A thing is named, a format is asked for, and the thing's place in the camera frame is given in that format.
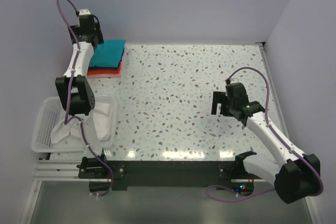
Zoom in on teal t shirt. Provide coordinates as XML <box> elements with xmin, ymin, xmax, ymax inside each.
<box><xmin>89</xmin><ymin>39</ymin><xmax>126</xmax><ymax>67</ymax></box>

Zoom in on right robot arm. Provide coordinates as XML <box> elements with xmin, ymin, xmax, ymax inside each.
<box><xmin>211</xmin><ymin>82</ymin><xmax>323</xmax><ymax>204</ymax></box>

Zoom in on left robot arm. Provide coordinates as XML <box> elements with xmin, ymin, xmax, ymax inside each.
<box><xmin>55</xmin><ymin>9</ymin><xmax>109</xmax><ymax>178</ymax></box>

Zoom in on folded orange t shirt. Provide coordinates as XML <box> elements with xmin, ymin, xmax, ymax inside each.
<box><xmin>87</xmin><ymin>61</ymin><xmax>122</xmax><ymax>76</ymax></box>

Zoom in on folded pink t shirt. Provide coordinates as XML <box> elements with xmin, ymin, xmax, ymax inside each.
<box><xmin>87</xmin><ymin>69</ymin><xmax>122</xmax><ymax>78</ymax></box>

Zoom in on white t shirt in basket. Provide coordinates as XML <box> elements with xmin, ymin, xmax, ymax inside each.
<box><xmin>51</xmin><ymin>102</ymin><xmax>113</xmax><ymax>144</ymax></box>

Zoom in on white plastic basket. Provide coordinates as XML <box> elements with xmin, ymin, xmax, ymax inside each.
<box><xmin>32</xmin><ymin>95</ymin><xmax>118</xmax><ymax>153</ymax></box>

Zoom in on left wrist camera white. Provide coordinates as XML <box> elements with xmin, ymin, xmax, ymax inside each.
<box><xmin>76</xmin><ymin>9</ymin><xmax>91</xmax><ymax>18</ymax></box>

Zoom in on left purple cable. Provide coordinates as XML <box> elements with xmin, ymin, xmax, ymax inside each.
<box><xmin>57</xmin><ymin>0</ymin><xmax>115</xmax><ymax>198</ymax></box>

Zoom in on purple cable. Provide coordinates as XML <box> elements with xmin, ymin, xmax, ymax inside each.
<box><xmin>204</xmin><ymin>67</ymin><xmax>324</xmax><ymax>204</ymax></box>
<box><xmin>57</xmin><ymin>0</ymin><xmax>115</xmax><ymax>198</ymax></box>

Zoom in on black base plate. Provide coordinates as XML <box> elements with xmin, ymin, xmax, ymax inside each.
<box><xmin>77</xmin><ymin>157</ymin><xmax>255</xmax><ymax>196</ymax></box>

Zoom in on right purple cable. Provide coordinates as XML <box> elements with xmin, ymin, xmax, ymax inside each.
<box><xmin>204</xmin><ymin>67</ymin><xmax>324</xmax><ymax>204</ymax></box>

